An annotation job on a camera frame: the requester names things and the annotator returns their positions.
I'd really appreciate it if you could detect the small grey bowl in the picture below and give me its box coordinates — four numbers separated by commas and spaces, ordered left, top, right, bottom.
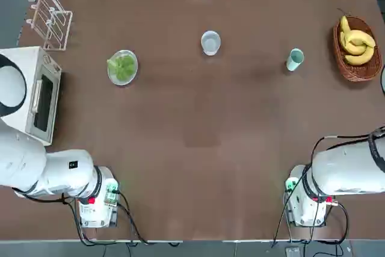
200, 30, 222, 57

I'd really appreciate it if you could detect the green lettuce leaf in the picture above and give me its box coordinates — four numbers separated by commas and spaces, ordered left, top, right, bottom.
106, 54, 136, 79

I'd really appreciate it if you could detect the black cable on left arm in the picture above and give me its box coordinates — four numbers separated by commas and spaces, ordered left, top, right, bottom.
11, 187, 102, 245

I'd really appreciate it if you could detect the black cable at right base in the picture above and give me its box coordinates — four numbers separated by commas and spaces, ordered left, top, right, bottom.
329, 201, 350, 244

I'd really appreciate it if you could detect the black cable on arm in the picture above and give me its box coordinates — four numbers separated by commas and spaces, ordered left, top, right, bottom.
272, 134, 377, 248
11, 187, 102, 245

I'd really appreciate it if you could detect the large grey plate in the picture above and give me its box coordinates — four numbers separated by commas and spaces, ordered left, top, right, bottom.
106, 49, 139, 86

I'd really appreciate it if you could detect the black cable at left base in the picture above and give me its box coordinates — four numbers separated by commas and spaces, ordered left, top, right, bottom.
115, 190, 150, 244

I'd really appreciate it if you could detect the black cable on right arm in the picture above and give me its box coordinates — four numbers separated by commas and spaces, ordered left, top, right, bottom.
272, 134, 377, 248

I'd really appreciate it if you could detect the white toaster oven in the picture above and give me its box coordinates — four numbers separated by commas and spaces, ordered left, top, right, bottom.
0, 46, 63, 146

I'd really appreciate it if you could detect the black cable at base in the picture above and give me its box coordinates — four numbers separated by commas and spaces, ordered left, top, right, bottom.
329, 201, 350, 244
115, 190, 150, 244

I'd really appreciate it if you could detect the yellow banana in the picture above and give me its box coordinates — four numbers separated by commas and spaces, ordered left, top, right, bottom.
339, 15, 352, 48
347, 31, 377, 49
343, 46, 374, 66
342, 40, 367, 56

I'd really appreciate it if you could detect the brown wicker basket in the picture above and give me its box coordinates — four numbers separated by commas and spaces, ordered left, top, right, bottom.
332, 16, 383, 82

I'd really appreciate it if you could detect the clear acrylic rack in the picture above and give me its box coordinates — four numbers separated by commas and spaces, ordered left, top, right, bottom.
26, 0, 73, 51

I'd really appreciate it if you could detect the light green cup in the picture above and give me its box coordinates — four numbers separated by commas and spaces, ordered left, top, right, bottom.
285, 48, 305, 72

